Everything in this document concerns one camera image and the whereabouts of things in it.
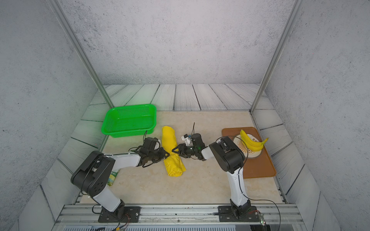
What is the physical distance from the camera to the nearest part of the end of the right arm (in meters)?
0.82

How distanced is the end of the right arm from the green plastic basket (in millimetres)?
270

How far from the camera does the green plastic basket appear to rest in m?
1.04
